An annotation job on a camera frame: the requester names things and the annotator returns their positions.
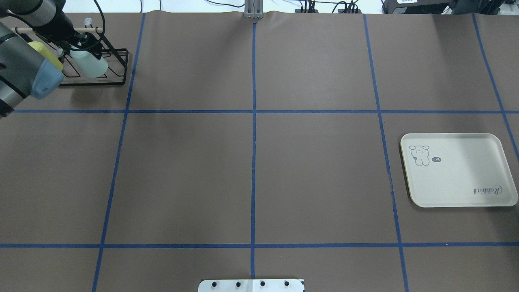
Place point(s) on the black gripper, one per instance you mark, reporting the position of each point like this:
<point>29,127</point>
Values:
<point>63,25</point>

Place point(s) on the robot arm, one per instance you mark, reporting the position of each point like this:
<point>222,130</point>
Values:
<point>26,72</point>

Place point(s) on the yellow plastic cup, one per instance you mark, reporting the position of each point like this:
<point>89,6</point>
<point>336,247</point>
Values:
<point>45,52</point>

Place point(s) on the cream rabbit tray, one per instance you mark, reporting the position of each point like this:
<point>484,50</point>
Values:
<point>457,170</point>

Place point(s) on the black box device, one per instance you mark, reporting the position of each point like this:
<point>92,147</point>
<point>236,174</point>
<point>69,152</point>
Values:
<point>434,7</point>

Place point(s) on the black wire cup rack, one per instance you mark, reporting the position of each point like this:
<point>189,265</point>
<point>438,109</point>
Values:
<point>117,58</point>

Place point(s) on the aluminium frame post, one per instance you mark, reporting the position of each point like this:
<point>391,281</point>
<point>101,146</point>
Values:
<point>253,9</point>

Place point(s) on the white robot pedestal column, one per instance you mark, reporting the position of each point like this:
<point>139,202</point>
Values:
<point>252,285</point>

